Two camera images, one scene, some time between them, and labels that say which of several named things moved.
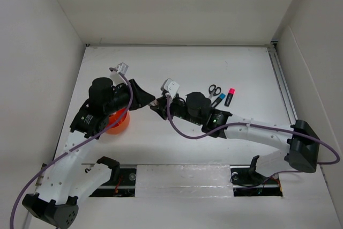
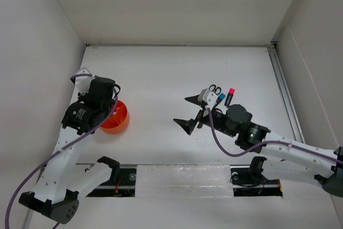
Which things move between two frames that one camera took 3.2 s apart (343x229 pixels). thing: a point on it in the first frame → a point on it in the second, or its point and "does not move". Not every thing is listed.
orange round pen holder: [122, 125] does not move
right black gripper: [161, 110] → [189, 125]
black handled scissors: [214, 90] does not move
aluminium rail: [282, 82] does not move
